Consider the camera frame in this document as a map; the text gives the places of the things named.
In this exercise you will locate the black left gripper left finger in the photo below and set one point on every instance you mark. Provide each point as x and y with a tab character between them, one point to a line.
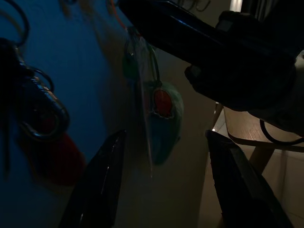
99	180

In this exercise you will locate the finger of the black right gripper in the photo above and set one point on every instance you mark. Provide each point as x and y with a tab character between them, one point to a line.
171	28

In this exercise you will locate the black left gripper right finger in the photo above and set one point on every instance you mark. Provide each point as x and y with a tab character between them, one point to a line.
240	185

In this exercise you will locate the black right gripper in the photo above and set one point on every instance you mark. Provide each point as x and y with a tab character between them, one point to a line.
249	71

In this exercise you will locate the key bunch with red tag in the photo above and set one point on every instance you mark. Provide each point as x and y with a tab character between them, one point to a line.
45	111

